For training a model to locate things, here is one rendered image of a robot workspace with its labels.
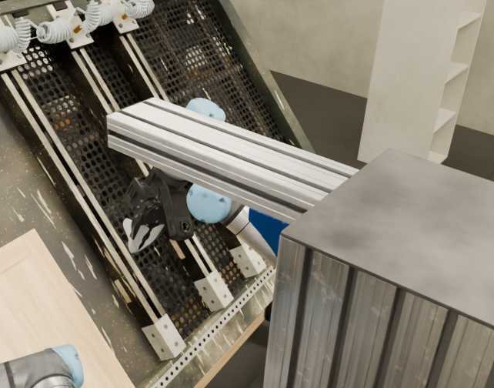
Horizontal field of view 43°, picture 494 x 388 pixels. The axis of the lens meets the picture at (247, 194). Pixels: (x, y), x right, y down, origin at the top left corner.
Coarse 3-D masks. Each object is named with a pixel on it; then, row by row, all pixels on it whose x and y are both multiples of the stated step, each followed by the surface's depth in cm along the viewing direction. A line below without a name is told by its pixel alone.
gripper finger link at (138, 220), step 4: (140, 212) 122; (144, 212) 123; (136, 216) 123; (140, 216) 122; (144, 216) 123; (132, 220) 123; (136, 220) 123; (140, 220) 123; (144, 220) 123; (132, 224) 123; (136, 224) 123; (140, 224) 124; (144, 224) 124; (132, 228) 124; (136, 228) 124; (132, 232) 124; (136, 232) 125; (132, 236) 125
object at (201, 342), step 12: (264, 276) 237; (252, 288) 230; (240, 300) 224; (228, 312) 218; (216, 324) 212; (204, 336) 206; (192, 348) 201; (180, 360) 196; (168, 372) 192; (156, 384) 187
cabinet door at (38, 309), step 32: (0, 256) 169; (32, 256) 176; (0, 288) 167; (32, 288) 173; (64, 288) 180; (0, 320) 164; (32, 320) 170; (64, 320) 177; (0, 352) 161; (32, 352) 167; (96, 352) 181; (96, 384) 178; (128, 384) 185
